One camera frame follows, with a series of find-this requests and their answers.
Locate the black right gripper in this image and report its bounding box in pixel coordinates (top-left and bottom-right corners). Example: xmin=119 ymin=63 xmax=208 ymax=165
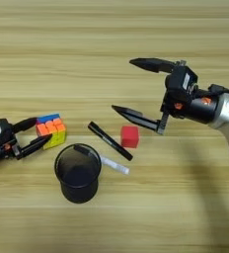
xmin=111 ymin=57 xmax=221 ymax=135

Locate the multicolour puzzle cube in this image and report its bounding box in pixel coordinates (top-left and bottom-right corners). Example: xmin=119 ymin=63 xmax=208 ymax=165
xmin=36 ymin=113 xmax=68 ymax=151

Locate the red foam cube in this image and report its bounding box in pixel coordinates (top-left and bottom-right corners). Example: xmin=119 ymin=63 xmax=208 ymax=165
xmin=119 ymin=126 xmax=140 ymax=149

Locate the black marker pen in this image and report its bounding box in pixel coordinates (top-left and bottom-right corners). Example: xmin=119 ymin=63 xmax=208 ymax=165
xmin=87 ymin=121 xmax=134 ymax=162

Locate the black mesh pen cup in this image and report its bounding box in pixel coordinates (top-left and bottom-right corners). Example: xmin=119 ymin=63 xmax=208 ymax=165
xmin=53 ymin=142 xmax=103 ymax=205

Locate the white marker with black cap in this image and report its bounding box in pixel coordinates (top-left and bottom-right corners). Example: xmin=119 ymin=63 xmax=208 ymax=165
xmin=73 ymin=144 xmax=131 ymax=176

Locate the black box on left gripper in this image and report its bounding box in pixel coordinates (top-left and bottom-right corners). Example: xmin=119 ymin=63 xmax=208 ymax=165
xmin=0 ymin=119 xmax=15 ymax=146

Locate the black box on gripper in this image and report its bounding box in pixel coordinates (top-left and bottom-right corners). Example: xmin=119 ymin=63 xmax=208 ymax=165
xmin=0 ymin=119 xmax=15 ymax=146
xmin=165 ymin=64 xmax=199 ymax=100

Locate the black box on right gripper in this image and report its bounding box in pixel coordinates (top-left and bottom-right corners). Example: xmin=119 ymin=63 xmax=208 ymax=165
xmin=165 ymin=64 xmax=199 ymax=100

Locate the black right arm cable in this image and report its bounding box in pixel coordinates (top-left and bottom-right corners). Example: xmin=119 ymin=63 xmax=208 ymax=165
xmin=207 ymin=83 xmax=229 ymax=97

